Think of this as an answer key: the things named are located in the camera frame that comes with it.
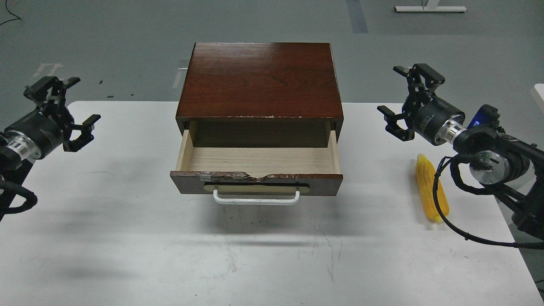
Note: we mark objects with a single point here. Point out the wooden drawer with white handle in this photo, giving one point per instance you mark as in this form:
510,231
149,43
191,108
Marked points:
258,175

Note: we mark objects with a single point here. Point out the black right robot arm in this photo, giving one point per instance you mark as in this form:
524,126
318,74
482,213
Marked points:
487,162

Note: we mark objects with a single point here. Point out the dark wooden cabinet box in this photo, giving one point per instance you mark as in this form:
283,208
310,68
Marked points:
270,81

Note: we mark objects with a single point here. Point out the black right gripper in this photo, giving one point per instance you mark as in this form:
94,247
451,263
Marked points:
429,114

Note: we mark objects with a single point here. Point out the white table leg base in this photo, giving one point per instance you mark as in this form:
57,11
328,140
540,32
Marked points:
431,6

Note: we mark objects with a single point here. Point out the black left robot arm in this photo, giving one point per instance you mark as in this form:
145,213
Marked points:
14,197

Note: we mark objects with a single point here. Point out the yellow corn cob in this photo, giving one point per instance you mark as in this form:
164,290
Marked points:
425,172

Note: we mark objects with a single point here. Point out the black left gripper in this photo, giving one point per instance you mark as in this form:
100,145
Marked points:
35,136

